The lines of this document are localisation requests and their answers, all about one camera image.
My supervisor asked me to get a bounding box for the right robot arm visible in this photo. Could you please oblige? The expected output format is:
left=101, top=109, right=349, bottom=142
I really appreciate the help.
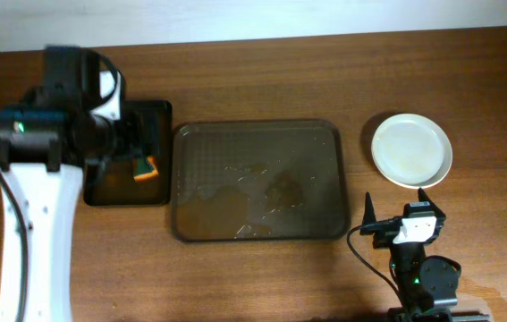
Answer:
left=348, top=189, right=491, bottom=322

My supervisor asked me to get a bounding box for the large brown serving tray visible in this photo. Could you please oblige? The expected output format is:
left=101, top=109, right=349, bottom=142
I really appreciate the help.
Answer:
left=170, top=119, right=351, bottom=243

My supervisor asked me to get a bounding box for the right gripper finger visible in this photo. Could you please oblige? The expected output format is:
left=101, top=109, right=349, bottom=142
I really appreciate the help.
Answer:
left=418, top=188, right=432, bottom=203
left=362, top=191, right=376, bottom=224

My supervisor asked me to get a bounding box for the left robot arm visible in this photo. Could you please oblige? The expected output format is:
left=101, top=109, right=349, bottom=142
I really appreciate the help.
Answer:
left=0, top=46, right=160, bottom=321

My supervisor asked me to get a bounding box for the pale green plate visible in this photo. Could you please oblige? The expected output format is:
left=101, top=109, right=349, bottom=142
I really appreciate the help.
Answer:
left=370, top=114, right=453, bottom=189

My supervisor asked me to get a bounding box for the green and orange sponge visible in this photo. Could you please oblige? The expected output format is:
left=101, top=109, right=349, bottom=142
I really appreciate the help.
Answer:
left=132, top=156, right=159, bottom=182

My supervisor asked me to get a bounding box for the small black tray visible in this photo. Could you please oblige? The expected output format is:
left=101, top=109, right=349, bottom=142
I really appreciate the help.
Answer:
left=82, top=100, right=173, bottom=207

